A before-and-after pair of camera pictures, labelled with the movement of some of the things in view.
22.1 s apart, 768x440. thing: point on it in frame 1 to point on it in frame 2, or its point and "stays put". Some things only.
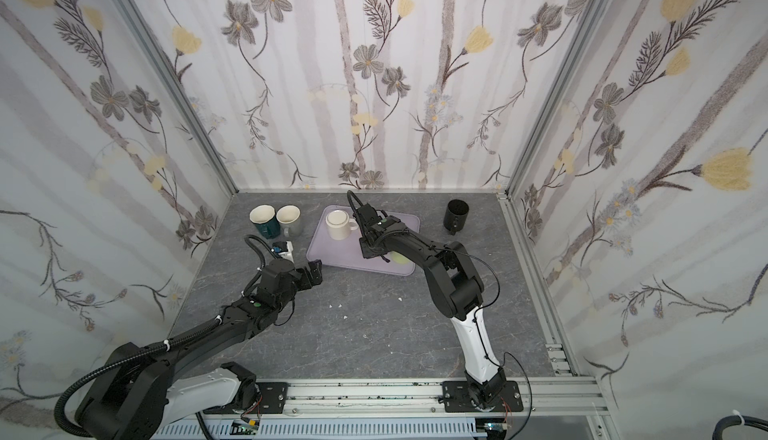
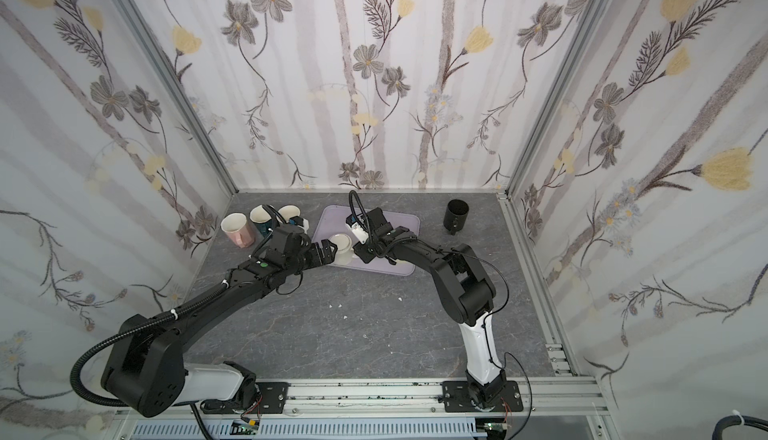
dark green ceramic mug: x=265 y=219 stays put
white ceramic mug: x=339 y=224 to x=344 y=252
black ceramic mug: x=455 y=216 stays put
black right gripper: x=366 y=224 stays put
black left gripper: x=312 y=271 to x=315 y=252
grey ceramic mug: x=290 y=218 stays put
